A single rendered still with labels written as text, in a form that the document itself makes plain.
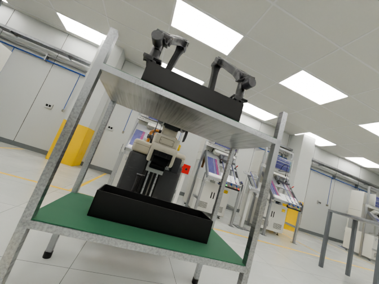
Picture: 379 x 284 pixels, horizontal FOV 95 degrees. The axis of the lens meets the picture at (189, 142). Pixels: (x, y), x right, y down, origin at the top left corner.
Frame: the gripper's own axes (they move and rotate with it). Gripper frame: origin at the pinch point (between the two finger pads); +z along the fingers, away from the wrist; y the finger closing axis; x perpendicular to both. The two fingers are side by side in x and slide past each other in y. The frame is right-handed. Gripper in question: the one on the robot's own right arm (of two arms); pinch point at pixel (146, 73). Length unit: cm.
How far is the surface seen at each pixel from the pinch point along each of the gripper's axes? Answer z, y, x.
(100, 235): 75, 11, -23
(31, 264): 110, -16, 13
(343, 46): -194, 216, 68
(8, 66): -60, -341, 384
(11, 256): 87, -12, -23
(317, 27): -194, 165, 65
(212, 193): 61, 162, 226
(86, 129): 20, -120, 334
